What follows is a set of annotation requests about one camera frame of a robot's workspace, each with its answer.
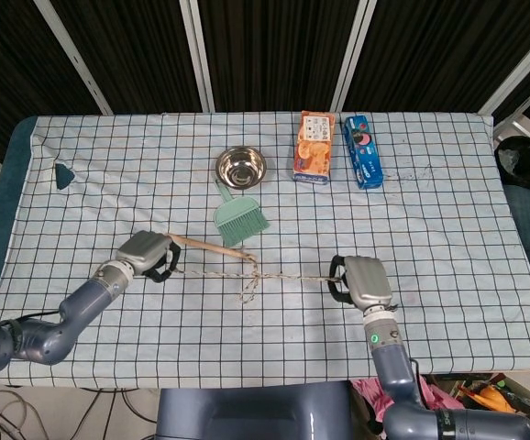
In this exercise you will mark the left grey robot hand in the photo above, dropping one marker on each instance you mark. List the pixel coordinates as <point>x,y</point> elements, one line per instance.
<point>143,249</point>

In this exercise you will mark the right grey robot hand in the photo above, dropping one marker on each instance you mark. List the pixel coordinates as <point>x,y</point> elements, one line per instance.
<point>368,279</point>

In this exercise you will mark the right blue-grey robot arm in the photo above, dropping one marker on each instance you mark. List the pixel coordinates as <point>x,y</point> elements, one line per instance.
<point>393,366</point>

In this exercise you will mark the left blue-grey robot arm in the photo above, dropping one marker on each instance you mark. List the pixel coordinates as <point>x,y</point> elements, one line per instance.
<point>63,316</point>

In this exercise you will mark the wooden stick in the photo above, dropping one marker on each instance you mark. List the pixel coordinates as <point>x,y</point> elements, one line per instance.
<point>201,244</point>

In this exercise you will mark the checked white tablecloth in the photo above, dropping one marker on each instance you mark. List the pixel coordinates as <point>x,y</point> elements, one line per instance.
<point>430,220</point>

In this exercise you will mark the green hand brush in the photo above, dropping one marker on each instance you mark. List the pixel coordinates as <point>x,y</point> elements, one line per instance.
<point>237,220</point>

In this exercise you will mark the pink cloth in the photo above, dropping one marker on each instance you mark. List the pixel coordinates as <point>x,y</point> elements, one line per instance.
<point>370,394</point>

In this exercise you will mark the blue Oreo box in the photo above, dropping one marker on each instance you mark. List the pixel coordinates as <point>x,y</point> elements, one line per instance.
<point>363,156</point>

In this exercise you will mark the stainless steel bowl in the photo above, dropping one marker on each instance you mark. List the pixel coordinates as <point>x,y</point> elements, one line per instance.
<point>242,167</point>

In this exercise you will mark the orange cracker box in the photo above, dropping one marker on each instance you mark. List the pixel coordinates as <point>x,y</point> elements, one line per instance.
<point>313,151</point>

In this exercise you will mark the teal table padding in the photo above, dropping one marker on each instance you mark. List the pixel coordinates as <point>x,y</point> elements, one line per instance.
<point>3,197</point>

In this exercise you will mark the orange plastic toy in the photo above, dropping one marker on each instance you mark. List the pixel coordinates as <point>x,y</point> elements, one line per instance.
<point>494,394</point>

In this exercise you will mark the blue-grey robot torso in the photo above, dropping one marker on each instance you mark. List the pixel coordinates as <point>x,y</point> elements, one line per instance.
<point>246,412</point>

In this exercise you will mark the black plastic bag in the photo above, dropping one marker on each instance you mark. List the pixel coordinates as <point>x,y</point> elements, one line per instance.
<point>526,160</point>

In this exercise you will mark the white partition frame post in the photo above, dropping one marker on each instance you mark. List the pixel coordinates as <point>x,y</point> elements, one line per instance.
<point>517,69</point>
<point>72,57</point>
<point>354,55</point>
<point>196,55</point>

